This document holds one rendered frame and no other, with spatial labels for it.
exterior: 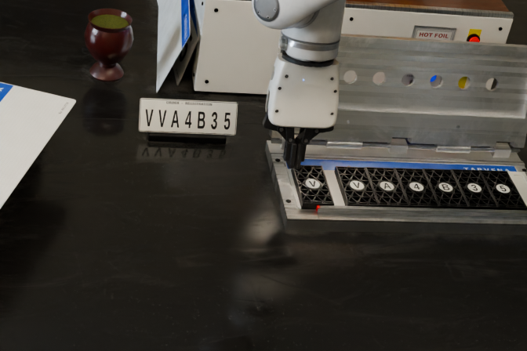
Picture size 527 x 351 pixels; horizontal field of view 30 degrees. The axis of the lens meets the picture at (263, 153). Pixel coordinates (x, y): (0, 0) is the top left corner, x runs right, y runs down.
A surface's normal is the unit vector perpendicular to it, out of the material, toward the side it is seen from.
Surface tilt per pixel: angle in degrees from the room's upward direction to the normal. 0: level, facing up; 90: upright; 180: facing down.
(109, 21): 0
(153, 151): 0
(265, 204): 0
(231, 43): 90
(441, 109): 74
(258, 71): 90
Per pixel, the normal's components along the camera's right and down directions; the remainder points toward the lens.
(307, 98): 0.17, 0.40
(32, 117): 0.14, -0.81
